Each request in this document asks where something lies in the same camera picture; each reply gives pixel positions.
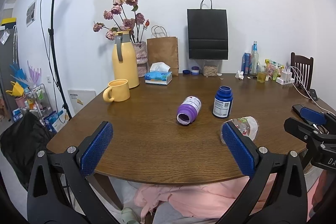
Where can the clear patterned plastic cup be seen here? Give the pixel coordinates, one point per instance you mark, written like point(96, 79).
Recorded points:
point(248, 126)

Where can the brown paper bag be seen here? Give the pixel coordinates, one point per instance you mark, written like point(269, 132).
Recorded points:
point(163, 48)

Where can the blue pill bottle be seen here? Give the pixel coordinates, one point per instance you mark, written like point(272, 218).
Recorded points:
point(223, 102)

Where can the wire storage rack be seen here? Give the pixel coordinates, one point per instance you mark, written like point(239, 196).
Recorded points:
point(36, 101)

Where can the yellow thermos jug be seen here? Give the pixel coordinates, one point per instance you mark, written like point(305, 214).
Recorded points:
point(124, 59)

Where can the black paper bag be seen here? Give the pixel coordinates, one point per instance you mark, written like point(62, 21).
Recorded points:
point(207, 31)

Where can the small purple white jar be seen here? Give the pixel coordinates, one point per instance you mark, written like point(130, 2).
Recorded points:
point(195, 70)

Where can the purple pill bottle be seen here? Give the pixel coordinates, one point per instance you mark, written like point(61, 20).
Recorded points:
point(188, 111)

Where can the pink artificial flowers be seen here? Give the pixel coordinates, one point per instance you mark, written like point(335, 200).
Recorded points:
point(125, 16)

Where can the white power strip charger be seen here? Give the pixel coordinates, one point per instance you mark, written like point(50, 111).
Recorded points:
point(285, 77)

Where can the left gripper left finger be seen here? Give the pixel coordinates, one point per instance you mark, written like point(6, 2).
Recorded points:
point(58, 189)

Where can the black bag on floor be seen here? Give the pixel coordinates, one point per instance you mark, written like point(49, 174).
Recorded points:
point(20, 144)

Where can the black smartphone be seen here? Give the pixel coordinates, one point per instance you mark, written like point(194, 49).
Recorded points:
point(297, 108)

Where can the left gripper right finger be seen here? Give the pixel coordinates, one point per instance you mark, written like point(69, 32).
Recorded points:
point(276, 190)

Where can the white board against wall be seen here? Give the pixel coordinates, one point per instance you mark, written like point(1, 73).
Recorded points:
point(80, 98)

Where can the clear jar with grains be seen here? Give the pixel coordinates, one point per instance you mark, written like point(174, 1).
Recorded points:
point(210, 68)

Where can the glass of yellow drink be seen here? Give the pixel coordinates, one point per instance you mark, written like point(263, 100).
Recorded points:
point(261, 74)

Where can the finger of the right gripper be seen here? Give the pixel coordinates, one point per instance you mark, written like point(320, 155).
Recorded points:
point(304, 132)
point(317, 118)

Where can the blue tissue box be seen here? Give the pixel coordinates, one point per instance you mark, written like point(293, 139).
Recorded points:
point(159, 74)

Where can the yellow ceramic mug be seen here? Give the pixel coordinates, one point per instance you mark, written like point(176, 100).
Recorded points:
point(117, 91)

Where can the dark wooden chair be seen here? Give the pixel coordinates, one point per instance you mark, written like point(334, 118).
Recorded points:
point(302, 68)

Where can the blue bottle cap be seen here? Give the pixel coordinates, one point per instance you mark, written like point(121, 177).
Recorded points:
point(186, 72)

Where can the crumpled white tissue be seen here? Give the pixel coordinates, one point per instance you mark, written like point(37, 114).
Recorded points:
point(239, 75)

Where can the pink clothing on lap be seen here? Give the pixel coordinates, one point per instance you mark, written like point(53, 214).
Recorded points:
point(199, 201)

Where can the clear glass bottle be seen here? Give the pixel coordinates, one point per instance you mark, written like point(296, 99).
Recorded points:
point(254, 59)

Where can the snack packets pile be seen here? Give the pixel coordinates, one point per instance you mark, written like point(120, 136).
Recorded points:
point(273, 69)

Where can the blue drink can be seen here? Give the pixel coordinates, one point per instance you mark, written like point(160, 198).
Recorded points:
point(246, 63)

